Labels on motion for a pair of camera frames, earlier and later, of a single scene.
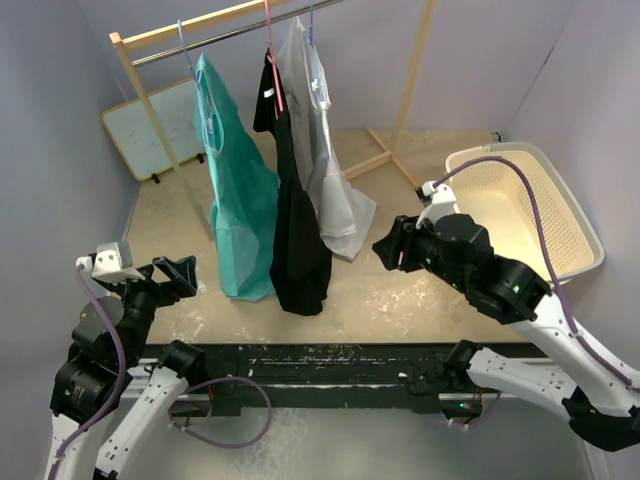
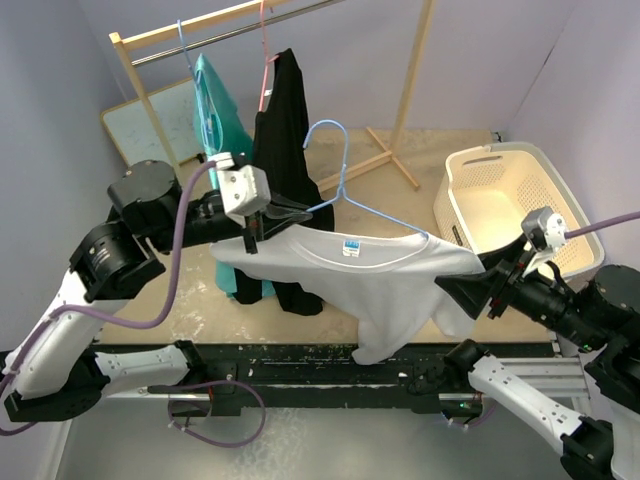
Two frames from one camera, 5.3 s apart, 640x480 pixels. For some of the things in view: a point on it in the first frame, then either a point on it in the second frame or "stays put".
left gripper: x=177 y=271 to x=287 y=211
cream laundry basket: x=496 y=195 stays put
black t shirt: x=300 y=254 to x=282 y=147
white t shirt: x=343 y=219 to x=380 y=283
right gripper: x=402 y=235 to x=501 y=269
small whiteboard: x=136 y=136 stays put
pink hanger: x=276 y=87 to x=266 y=59
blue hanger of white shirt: x=316 y=71 to x=341 y=193
